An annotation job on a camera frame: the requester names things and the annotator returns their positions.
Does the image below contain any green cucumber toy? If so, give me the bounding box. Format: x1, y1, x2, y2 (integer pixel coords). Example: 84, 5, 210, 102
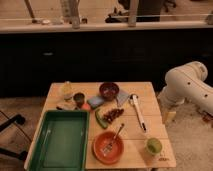
95, 109, 108, 129

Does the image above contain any yellow bottle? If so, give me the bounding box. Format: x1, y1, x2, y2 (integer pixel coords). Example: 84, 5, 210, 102
61, 81, 73, 100

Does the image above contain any beige flat toy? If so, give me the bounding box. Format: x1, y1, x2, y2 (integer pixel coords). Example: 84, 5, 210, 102
56, 102, 76, 110

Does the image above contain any dark red bowl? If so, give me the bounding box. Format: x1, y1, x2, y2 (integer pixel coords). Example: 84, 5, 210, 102
99, 82, 119, 101

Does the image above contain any orange bowl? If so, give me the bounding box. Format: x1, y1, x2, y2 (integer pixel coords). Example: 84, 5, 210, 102
92, 131, 124, 165

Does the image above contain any green plastic tray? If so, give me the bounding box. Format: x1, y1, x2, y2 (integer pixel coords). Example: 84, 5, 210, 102
27, 110, 89, 171

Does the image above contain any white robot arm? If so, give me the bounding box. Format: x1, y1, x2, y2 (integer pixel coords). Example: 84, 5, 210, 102
157, 61, 213, 124

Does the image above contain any green cup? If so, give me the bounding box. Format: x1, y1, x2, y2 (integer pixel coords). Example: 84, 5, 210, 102
145, 137, 163, 156

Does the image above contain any black chair base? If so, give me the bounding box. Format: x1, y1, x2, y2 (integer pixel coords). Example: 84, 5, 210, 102
0, 114, 28, 161

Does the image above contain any metal fork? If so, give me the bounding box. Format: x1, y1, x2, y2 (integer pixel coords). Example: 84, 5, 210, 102
102, 123, 125, 156

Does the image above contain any dark small cup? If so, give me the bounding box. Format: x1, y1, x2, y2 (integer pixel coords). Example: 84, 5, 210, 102
73, 93, 85, 108

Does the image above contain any grey cloth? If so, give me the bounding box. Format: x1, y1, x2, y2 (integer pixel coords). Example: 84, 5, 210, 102
116, 89, 129, 107

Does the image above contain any orange ball toy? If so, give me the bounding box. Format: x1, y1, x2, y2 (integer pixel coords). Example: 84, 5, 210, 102
82, 103, 91, 111

